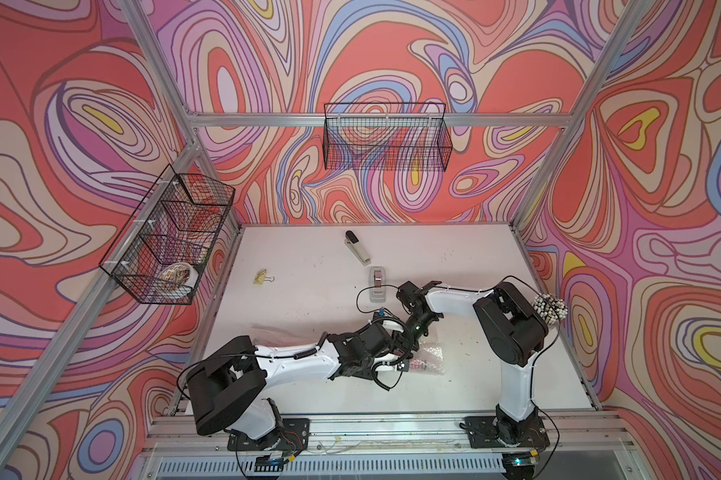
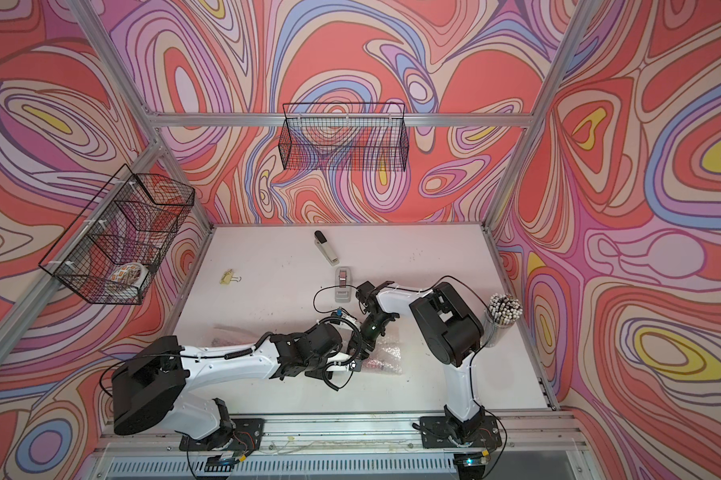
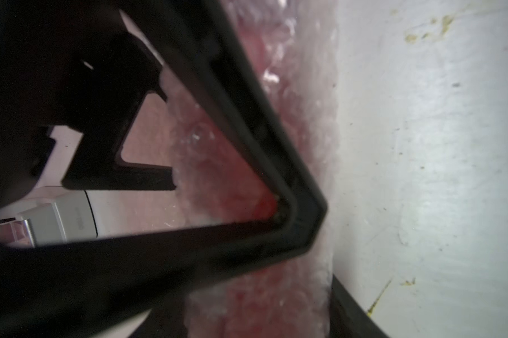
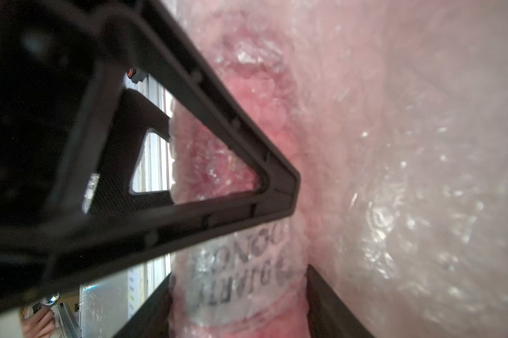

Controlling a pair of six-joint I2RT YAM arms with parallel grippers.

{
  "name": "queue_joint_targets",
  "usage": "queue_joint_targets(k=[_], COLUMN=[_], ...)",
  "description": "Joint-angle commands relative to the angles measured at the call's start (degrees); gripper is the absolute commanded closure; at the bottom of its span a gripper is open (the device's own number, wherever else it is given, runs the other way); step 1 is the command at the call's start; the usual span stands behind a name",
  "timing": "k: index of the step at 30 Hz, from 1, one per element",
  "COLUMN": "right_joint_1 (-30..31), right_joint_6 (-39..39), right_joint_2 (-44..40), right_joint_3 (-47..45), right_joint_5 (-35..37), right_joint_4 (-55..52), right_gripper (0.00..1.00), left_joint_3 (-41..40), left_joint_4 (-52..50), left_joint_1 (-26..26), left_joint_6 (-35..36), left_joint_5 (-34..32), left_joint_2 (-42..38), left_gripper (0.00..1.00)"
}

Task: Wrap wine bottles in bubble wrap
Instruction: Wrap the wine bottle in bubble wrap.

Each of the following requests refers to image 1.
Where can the yellow binder clip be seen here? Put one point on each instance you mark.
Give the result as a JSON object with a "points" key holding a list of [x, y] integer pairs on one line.
{"points": [[263, 277]]}

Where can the black wire basket left wall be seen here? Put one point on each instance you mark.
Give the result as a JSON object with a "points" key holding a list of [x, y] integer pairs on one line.
{"points": [[179, 220]]}

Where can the cup of pens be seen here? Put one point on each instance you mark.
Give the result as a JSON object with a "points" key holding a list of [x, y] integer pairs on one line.
{"points": [[552, 310]]}

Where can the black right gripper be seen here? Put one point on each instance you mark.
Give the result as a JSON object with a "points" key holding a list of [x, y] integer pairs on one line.
{"points": [[415, 345]]}

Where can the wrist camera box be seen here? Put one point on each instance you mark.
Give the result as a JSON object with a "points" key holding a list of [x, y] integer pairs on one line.
{"points": [[402, 365], [384, 313]]}

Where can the patterned bowl in basket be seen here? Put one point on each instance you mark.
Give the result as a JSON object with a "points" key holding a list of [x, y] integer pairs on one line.
{"points": [[177, 280]]}

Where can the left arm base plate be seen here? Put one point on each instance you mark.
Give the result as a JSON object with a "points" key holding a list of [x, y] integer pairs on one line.
{"points": [[282, 435]]}

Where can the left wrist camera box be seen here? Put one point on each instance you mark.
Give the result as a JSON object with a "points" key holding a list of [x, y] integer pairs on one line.
{"points": [[402, 365]]}

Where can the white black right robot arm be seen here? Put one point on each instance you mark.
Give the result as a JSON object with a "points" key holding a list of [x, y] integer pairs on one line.
{"points": [[515, 332]]}

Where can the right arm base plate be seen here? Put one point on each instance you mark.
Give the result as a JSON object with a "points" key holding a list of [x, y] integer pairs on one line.
{"points": [[492, 432]]}

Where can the clear bubble wrap sheet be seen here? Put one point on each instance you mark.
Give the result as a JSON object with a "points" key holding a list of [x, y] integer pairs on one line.
{"points": [[282, 337]]}

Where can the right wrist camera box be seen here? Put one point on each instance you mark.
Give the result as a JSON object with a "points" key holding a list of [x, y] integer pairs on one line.
{"points": [[384, 313]]}

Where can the black wire basket wall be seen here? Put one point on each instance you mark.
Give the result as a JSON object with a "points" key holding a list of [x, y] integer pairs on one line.
{"points": [[179, 220], [386, 136]]}

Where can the pink bottle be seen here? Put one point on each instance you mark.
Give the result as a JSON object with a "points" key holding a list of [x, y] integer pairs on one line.
{"points": [[424, 365]]}

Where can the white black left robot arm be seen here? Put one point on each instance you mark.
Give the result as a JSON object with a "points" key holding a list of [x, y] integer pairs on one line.
{"points": [[226, 390]]}

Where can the black wire basket back wall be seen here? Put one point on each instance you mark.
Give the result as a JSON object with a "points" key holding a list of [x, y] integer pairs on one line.
{"points": [[386, 136]]}

